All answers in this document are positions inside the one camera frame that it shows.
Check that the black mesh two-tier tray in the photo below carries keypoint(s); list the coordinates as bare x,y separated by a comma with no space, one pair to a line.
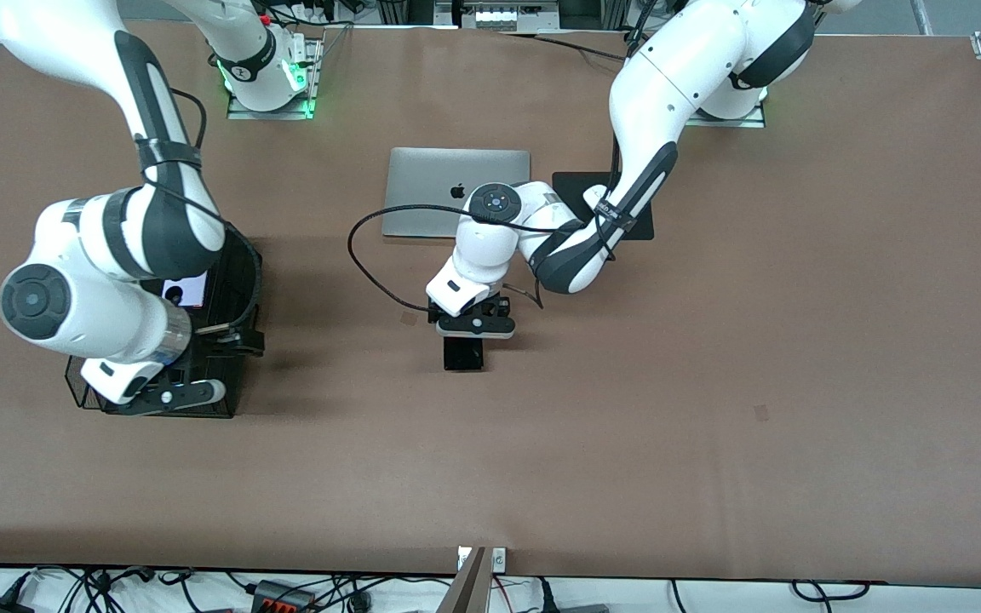
231,281

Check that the white computer mouse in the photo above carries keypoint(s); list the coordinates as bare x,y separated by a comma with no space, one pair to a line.
590,194

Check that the black orange power strip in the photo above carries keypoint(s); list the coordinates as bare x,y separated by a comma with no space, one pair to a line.
278,598

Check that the white phone two lenses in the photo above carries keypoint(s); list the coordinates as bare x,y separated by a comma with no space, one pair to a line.
192,294

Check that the long black phone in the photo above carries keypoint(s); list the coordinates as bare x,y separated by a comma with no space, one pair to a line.
465,356

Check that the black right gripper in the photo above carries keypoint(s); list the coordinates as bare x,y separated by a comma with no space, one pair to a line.
206,351

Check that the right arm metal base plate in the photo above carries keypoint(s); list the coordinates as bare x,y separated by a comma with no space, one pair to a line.
239,111

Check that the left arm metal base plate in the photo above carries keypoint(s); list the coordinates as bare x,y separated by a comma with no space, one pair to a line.
737,123

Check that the silver laptop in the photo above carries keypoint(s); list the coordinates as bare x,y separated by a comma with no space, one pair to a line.
414,187

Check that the aluminium profile beam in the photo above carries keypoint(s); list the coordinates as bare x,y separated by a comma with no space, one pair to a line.
469,587

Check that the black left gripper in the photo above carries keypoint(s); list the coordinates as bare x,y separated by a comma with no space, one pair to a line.
464,352

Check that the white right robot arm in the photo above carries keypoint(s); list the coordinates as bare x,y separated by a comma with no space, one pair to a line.
99,315

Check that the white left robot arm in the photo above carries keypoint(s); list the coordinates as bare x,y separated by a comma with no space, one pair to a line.
669,94

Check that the black mouse pad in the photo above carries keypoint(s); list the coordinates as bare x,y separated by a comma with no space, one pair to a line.
567,183

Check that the white terminal device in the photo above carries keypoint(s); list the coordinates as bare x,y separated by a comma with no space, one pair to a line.
499,15

